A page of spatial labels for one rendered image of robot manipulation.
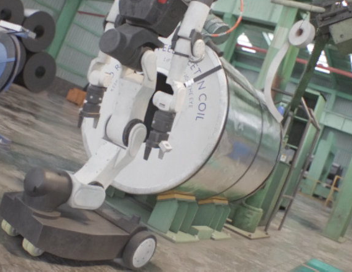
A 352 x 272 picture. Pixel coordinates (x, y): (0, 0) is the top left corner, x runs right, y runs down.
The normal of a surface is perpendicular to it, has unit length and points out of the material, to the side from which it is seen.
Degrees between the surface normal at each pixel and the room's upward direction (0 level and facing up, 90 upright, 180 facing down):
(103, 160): 60
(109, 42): 90
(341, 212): 90
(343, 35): 89
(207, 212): 90
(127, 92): 100
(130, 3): 105
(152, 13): 115
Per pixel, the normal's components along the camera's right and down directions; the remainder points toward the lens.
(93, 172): -0.25, -0.66
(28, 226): -0.51, -0.22
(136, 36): 0.78, 0.30
